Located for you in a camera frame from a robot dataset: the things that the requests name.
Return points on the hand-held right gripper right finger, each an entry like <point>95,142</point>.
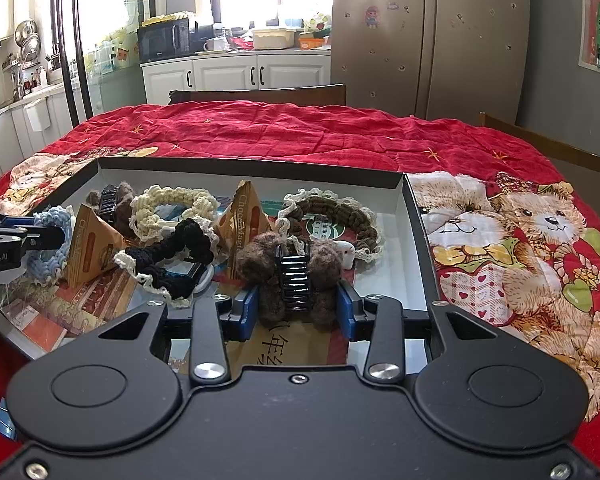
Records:
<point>346,310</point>

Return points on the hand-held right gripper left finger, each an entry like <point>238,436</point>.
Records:
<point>246,312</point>

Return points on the light blue crochet scrunchie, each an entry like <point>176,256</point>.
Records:
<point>52,215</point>

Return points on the large brown fuzzy claw clip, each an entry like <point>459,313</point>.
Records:
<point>265,265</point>

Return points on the shallow black cardboard box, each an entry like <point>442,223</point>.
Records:
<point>420,240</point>

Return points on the brown crochet scrunchie white trim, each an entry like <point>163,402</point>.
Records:
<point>330,205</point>

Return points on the cream crochet scrunchie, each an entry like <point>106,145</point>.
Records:
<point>200,202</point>

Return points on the orange triangular snack packet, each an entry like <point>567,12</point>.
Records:
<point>240,225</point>
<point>92,250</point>

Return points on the small brown fuzzy claw clip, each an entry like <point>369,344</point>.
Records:
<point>122,200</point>

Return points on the black crochet scrunchie white trim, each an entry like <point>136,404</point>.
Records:
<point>180,245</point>

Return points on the white hanging waste bin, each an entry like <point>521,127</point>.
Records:
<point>36,115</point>

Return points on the steel bowls on rack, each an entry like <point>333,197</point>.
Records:
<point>26,40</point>

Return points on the red bear printed blanket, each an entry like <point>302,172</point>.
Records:
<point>305,130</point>

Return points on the dark wooden chair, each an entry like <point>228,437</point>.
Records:
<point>260,94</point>

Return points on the black microwave oven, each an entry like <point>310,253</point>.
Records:
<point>165,40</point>

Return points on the white kitchen cabinet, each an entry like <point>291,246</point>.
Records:
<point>230,75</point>

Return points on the white mug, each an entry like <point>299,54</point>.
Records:
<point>215,45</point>

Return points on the brown wooden chair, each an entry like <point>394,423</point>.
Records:
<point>555,150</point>

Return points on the orange food container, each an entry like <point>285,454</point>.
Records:
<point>311,42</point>

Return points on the cream plastic container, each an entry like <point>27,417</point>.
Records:
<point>274,39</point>

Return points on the steel double door fridge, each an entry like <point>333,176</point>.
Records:
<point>430,35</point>

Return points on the cartoon fridge sticker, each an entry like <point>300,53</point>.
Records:
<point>372,16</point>

